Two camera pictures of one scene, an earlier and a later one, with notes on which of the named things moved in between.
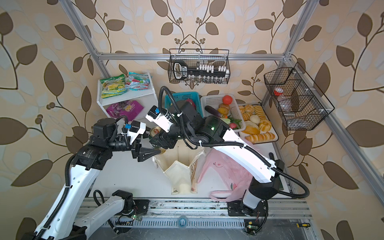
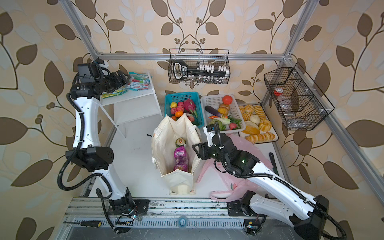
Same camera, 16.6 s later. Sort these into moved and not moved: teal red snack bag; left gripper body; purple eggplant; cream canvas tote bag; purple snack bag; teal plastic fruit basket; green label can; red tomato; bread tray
Moved: purple snack bag; left gripper body; green label can
Not moved: bread tray; teal plastic fruit basket; cream canvas tote bag; purple eggplant; teal red snack bag; red tomato
